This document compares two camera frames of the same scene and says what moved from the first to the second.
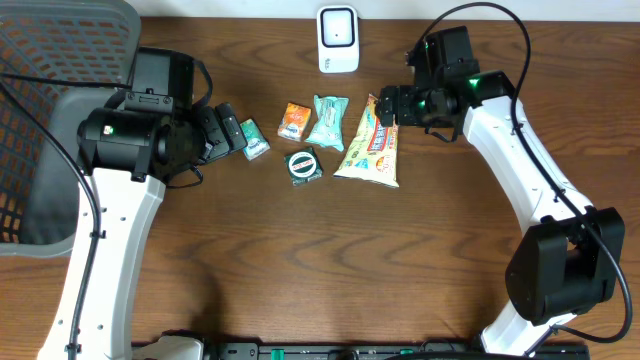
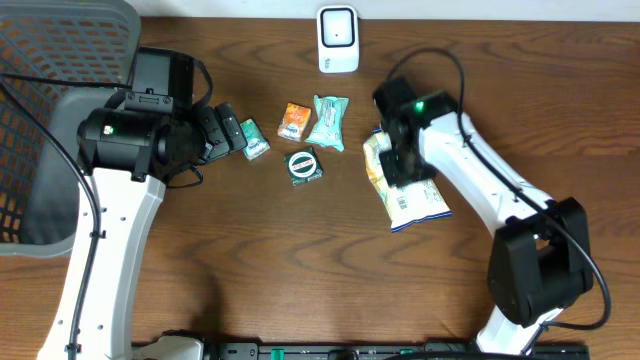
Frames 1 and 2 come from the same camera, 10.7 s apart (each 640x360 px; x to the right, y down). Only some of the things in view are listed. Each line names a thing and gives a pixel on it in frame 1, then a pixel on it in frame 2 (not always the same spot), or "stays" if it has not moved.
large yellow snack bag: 372,153 → 409,204
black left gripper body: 216,132 stays
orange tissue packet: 294,122 stays
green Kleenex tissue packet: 257,143 stays
